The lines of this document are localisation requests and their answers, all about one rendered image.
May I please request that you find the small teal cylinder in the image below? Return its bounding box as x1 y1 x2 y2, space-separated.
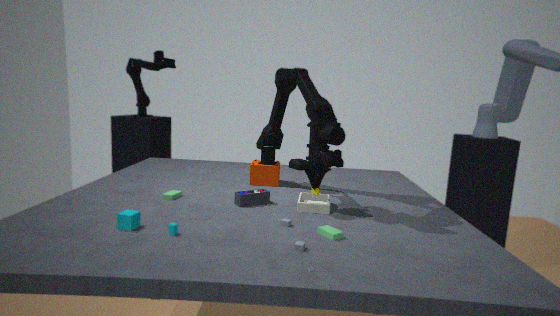
168 222 178 236

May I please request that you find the teal cube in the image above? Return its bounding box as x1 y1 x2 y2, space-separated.
117 210 140 231

